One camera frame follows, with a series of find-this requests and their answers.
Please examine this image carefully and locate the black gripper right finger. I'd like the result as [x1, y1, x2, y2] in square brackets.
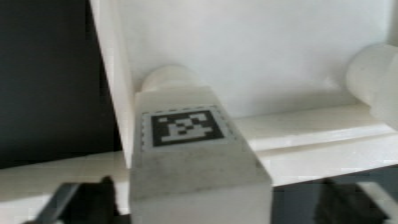
[313, 179, 398, 224]

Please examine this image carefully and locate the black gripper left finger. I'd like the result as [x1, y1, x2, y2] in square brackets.
[23, 176, 128, 224]

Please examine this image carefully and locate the white table leg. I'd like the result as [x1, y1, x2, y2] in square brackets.
[130, 66, 272, 224]

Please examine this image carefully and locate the white square tabletop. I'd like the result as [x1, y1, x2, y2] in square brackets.
[0, 0, 398, 224]

